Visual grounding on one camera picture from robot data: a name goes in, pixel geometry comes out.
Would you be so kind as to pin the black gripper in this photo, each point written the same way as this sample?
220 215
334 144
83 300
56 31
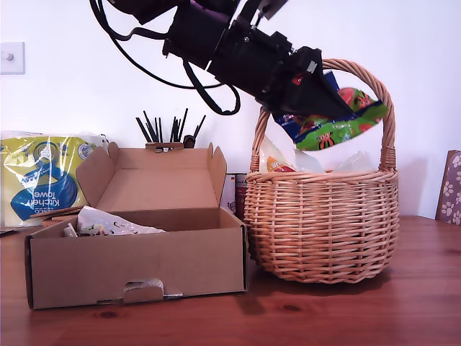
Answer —
252 61

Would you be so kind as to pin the blue and green candy bag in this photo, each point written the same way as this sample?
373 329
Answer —
331 133

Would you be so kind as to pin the white Galaxy egg bag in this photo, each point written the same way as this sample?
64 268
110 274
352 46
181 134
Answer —
309 164

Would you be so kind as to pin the red and white Maltesers bag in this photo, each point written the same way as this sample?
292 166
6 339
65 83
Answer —
273 162

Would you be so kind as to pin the white patterned egg bag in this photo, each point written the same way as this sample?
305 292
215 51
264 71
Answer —
108 223

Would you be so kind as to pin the brown cardboard box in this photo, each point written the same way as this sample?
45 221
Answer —
137 263

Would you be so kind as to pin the dark red tin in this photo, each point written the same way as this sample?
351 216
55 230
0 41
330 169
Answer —
241 198

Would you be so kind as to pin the white printed carton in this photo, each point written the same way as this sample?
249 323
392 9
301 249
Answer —
230 194

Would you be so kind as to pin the wooden stick holder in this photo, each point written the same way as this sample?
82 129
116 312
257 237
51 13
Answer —
169 145

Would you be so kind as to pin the chair with paw print cushion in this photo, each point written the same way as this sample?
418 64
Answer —
450 191

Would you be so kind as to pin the brown cork coasters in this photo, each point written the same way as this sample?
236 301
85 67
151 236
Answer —
54 214

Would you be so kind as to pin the yellow kitchen towel pack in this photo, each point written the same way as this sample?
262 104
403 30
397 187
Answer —
36 180

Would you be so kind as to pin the black flat object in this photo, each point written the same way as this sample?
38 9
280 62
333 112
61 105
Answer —
9 233

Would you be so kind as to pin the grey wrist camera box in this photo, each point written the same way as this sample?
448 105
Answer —
273 7

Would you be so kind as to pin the white light switch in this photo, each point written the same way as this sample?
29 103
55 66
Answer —
12 57

